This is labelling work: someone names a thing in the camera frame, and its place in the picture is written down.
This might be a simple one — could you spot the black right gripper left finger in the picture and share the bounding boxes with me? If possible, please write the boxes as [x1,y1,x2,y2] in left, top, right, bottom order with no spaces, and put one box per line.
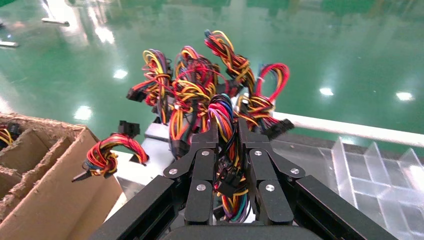
[162,117,220,226]

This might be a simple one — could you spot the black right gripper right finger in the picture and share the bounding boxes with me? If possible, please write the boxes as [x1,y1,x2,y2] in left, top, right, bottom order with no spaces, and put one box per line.
[237,117,306,226]

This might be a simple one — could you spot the power supply purple blue cables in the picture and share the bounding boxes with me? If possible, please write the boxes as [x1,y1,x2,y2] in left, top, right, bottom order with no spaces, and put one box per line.
[206,93,253,223]

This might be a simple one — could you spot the clear acrylic compartment organizer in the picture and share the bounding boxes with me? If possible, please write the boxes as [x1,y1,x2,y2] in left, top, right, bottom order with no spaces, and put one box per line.
[271,137,424,240]

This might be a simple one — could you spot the brown cardboard box with dividers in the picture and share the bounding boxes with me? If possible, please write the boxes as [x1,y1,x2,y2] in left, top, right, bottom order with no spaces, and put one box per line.
[0,112,124,240]

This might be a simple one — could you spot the silver power supply with cables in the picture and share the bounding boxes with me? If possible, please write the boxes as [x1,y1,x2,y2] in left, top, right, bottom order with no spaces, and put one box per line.
[236,62,296,140]
[168,46,221,160]
[71,120,176,185]
[203,29,256,97]

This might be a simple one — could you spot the white frame pipe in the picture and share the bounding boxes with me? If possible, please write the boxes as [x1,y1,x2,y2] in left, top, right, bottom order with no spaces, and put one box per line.
[271,111,424,148]

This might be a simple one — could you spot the red yellow black cable bundle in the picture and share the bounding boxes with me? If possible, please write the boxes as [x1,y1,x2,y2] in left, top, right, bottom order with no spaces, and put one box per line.
[126,48,175,125]

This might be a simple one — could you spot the power supply red yellow cables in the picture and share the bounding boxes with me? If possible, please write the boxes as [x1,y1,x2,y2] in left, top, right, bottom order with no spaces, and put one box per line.
[0,123,21,147]

